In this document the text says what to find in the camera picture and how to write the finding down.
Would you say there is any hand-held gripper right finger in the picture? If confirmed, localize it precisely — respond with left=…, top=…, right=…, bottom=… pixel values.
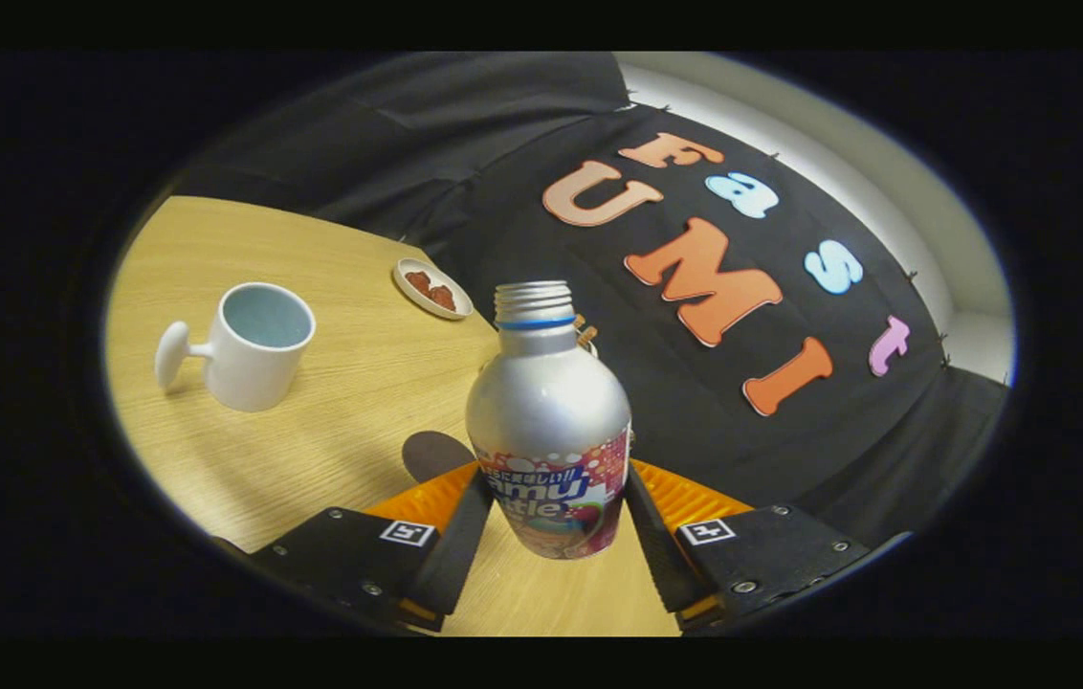
left=623, top=457, right=873, bottom=633

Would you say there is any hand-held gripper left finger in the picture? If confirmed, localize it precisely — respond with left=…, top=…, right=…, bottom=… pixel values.
left=250, top=462, right=495, bottom=633

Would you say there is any round dark coaster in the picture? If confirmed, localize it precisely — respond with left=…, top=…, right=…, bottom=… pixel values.
left=402, top=431, right=477, bottom=484

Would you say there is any silver juice bottle colourful label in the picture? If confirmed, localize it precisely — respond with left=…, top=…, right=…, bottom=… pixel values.
left=465, top=280, right=633, bottom=561

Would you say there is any white cup with knob handle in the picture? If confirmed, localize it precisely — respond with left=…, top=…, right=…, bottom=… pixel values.
left=154, top=281, right=317, bottom=413

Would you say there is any black backdrop cloth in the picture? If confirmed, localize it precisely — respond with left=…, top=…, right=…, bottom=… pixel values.
left=168, top=52, right=1011, bottom=551

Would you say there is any wooden table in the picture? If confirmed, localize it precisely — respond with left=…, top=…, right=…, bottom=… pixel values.
left=104, top=196, right=681, bottom=637

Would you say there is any white oval plate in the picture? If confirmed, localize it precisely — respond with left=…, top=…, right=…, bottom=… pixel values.
left=392, top=257, right=475, bottom=321

